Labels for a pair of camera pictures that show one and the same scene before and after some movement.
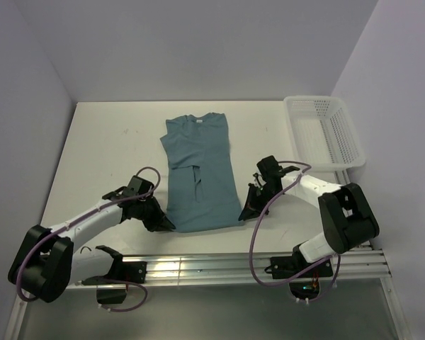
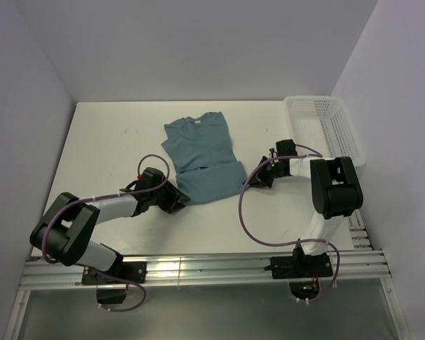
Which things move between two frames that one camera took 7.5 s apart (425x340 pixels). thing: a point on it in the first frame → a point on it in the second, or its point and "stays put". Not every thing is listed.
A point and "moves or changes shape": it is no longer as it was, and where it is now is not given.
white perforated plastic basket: [323, 132] stays put
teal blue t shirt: [202, 189] moves or changes shape
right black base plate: [286, 266] stays put
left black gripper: [159, 221] → [173, 195]
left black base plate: [122, 273] stays put
